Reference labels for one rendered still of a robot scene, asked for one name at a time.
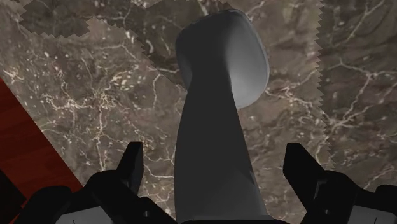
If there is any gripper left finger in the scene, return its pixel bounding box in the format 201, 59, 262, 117
15, 141, 178, 224

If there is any grey spoon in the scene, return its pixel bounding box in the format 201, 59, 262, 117
173, 8, 270, 224

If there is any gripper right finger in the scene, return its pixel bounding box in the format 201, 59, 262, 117
282, 142, 397, 224

